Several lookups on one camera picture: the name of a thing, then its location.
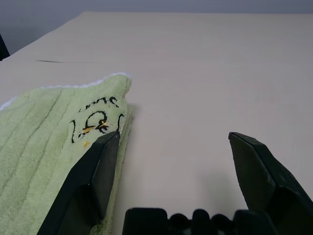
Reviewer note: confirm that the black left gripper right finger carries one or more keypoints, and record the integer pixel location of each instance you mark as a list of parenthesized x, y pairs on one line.
[(274, 186)]

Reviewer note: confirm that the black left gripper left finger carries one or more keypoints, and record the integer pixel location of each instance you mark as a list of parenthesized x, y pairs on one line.
[(83, 186)]

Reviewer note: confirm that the green folded towel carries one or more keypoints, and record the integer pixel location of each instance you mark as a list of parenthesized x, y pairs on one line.
[(36, 134)]

